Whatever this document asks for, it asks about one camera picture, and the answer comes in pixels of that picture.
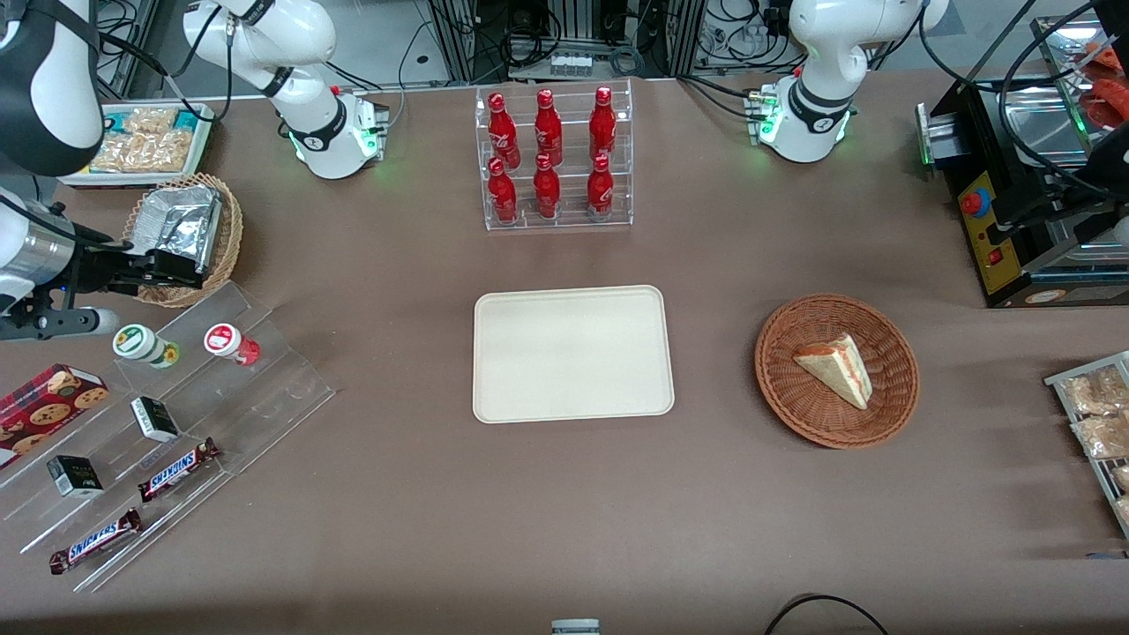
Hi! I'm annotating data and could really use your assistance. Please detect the light tan wicker basket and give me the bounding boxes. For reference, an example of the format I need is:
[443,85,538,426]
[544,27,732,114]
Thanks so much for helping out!
[122,173,244,310]

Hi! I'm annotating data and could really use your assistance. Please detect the brown round wicker basket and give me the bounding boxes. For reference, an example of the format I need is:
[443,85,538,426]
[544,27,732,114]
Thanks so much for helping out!
[754,293,921,450]

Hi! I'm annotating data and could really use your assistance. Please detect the clear acrylic bottle rack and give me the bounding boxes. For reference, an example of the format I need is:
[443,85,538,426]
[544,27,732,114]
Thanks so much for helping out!
[475,78,634,233]

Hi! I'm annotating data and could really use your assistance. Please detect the white snack bin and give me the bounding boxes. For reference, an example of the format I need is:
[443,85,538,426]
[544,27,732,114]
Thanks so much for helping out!
[58,102,216,189]

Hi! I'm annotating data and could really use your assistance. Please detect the black machine with red button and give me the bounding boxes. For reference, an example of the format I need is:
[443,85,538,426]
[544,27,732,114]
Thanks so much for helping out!
[916,78,1129,310]

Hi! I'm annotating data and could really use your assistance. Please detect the small black box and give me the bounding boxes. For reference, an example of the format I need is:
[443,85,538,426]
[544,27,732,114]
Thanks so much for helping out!
[46,453,105,500]
[130,395,181,444]

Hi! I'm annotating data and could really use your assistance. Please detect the beige plastic tray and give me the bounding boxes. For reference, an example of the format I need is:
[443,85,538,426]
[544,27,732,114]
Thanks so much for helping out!
[472,284,676,425]

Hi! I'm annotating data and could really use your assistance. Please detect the black cable loop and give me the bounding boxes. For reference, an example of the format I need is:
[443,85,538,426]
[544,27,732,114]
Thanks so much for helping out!
[762,593,892,635]

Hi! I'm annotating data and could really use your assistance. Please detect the wrapped sandwich wedge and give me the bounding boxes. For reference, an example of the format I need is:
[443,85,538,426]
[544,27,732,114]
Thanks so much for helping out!
[792,332,874,411]

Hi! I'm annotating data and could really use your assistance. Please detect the red cookie box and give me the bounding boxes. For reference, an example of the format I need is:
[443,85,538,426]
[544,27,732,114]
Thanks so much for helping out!
[0,362,111,455]

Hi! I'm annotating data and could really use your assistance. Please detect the red cola bottle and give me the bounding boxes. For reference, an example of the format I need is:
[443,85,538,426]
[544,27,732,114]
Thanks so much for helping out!
[534,88,565,167]
[588,86,618,162]
[586,154,616,218]
[532,153,563,220]
[488,157,520,225]
[488,92,522,169]

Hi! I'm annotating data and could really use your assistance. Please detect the brown Snickers bar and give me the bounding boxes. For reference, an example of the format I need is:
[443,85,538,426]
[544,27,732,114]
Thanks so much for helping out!
[137,437,221,504]
[49,507,144,576]

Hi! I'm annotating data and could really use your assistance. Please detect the stainless steel tray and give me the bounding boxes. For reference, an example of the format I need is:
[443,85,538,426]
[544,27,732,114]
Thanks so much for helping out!
[995,16,1129,170]

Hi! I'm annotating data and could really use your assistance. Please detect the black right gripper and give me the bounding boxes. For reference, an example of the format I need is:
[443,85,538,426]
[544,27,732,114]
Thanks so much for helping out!
[78,235,210,298]

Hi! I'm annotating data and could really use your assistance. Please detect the clear acrylic stepped stand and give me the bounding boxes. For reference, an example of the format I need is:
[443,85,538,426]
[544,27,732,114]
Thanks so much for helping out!
[0,280,337,594]

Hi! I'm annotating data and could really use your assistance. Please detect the green lid gum bottle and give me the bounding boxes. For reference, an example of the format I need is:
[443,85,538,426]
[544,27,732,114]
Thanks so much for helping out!
[112,324,182,369]

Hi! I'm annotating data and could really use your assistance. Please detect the silver foil bag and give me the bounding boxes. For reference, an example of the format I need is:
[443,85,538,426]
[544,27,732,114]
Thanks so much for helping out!
[132,183,224,276]

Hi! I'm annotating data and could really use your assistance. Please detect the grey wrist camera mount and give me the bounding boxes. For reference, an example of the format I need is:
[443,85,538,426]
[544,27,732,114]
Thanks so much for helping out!
[0,305,121,342]

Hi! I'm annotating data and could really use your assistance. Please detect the clear bag of crackers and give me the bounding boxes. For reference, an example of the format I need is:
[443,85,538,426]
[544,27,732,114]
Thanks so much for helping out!
[1061,365,1129,417]
[1071,413,1129,460]

